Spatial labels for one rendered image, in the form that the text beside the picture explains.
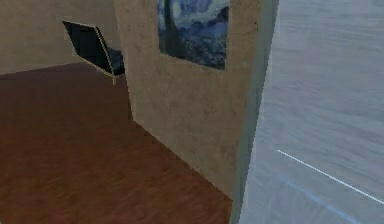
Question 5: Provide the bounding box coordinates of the blue starry night painting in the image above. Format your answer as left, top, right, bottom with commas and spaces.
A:
156, 0, 231, 72

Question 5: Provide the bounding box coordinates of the black framed window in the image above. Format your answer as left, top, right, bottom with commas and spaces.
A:
62, 20, 126, 78

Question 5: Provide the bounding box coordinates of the pale grey room door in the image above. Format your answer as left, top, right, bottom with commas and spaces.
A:
229, 0, 384, 224

